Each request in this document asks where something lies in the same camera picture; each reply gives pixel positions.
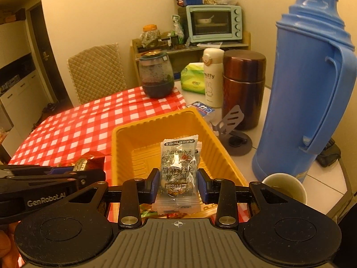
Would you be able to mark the red candy packet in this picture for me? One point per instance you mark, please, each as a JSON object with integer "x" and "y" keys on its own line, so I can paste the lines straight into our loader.
{"x": 174, "y": 215}

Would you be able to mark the white miffy bottle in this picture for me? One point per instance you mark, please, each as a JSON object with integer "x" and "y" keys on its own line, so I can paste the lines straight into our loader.
{"x": 213, "y": 71}

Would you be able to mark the dark door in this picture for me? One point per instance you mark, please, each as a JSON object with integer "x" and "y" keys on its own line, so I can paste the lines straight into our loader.
{"x": 45, "y": 56}

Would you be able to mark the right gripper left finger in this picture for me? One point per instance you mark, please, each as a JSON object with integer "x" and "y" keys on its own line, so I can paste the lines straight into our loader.
{"x": 136, "y": 192}

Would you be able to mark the wooden shelf rack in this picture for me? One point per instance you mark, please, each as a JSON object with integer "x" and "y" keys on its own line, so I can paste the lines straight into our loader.
{"x": 180, "y": 58}

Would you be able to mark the orange lid candy jar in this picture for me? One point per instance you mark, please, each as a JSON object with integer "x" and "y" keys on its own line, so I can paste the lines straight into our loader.
{"x": 150, "y": 36}

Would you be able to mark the orange plastic tray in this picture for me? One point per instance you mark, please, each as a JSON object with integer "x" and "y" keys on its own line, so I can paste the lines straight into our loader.
{"x": 136, "y": 147}

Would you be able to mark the yellow green snack packet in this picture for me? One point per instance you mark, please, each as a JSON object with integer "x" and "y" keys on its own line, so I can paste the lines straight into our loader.
{"x": 146, "y": 210}

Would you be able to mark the white ceramic mug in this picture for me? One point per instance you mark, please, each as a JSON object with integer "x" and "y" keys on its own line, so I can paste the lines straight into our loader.
{"x": 287, "y": 185}

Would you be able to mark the blue medicine box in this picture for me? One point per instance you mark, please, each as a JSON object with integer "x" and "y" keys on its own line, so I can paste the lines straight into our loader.
{"x": 208, "y": 113}

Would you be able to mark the large red snack packet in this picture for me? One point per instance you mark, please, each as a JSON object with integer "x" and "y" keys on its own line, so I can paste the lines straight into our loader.
{"x": 91, "y": 160}

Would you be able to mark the dark glass jar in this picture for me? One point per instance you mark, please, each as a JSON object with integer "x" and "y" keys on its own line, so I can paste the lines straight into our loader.
{"x": 156, "y": 74}

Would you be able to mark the grey phone stand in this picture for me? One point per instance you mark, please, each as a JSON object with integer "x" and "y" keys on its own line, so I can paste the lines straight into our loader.
{"x": 234, "y": 141}

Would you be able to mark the brown steel food flask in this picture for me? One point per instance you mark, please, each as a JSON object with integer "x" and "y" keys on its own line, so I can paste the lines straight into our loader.
{"x": 243, "y": 85}

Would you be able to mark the white cabinet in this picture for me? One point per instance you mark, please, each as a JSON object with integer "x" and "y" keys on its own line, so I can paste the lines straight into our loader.
{"x": 23, "y": 95}

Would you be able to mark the black adapter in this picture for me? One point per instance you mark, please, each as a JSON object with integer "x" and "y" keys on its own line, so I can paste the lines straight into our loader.
{"x": 329, "y": 155}

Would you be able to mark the red checkered tablecloth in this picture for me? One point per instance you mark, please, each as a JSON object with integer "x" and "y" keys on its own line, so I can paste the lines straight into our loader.
{"x": 61, "y": 139}

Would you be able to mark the left hand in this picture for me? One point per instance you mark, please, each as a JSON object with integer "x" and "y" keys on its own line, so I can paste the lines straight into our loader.
{"x": 9, "y": 253}

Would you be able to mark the light blue toaster oven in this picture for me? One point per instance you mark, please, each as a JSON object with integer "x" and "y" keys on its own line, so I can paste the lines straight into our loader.
{"x": 212, "y": 23}

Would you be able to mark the blue thermos jug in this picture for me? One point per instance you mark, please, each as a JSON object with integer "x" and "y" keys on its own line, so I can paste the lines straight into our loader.
{"x": 314, "y": 77}

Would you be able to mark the silver nut snack packet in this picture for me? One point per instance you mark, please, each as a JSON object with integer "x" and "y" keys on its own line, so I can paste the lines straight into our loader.
{"x": 178, "y": 191}

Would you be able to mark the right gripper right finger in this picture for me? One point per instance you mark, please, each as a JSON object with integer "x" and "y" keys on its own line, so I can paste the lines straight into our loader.
{"x": 223, "y": 193}

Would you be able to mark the green tissue pack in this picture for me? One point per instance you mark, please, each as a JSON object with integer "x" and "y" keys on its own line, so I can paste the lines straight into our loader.
{"x": 193, "y": 78}

